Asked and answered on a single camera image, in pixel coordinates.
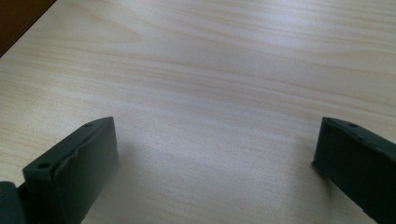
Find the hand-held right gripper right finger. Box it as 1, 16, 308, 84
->
311, 117, 396, 224

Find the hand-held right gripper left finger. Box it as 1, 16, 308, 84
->
18, 116, 120, 224

